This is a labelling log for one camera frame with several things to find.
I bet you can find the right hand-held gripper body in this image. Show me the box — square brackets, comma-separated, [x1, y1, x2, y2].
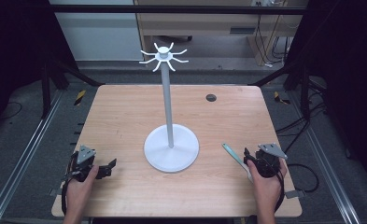
[247, 142, 289, 179]

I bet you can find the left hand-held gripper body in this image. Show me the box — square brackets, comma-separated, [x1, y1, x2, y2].
[66, 144, 100, 183]

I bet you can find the teal handled white spatula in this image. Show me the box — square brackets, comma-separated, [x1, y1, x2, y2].
[221, 143, 254, 184]

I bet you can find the white hook rack stand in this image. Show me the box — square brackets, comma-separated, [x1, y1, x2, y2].
[138, 42, 201, 174]

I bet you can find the person's right hand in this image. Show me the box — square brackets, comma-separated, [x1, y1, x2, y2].
[247, 158, 289, 206]

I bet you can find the person's left hand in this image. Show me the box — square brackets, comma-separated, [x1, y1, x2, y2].
[64, 164, 100, 203]

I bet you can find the yellow black striped tape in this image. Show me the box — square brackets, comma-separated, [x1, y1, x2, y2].
[74, 90, 88, 106]
[273, 91, 291, 105]

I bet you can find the white cabinet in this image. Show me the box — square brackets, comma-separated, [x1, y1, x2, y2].
[48, 0, 145, 62]

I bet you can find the wooden desk in background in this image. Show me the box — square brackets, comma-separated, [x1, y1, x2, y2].
[134, 0, 307, 67]

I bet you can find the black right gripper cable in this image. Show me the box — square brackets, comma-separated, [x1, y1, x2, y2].
[273, 170, 287, 214]

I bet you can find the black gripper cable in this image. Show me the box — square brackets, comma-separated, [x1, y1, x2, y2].
[273, 170, 287, 214]
[60, 151, 79, 217]

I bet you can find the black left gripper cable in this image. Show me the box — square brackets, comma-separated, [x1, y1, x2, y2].
[60, 151, 79, 217]

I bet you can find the black floor cable loop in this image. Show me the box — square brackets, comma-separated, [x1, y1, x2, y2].
[286, 162, 321, 194]

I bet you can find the metal floor rail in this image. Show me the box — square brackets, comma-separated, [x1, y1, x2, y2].
[0, 90, 64, 224]
[287, 91, 363, 224]

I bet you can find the black frame strut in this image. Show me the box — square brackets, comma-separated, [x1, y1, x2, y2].
[40, 59, 106, 119]
[248, 59, 312, 120]

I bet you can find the hanging black cables bundle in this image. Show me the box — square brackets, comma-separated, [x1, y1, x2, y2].
[253, 0, 294, 68]

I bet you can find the black frame crossbar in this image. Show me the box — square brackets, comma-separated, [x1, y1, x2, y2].
[49, 4, 308, 16]

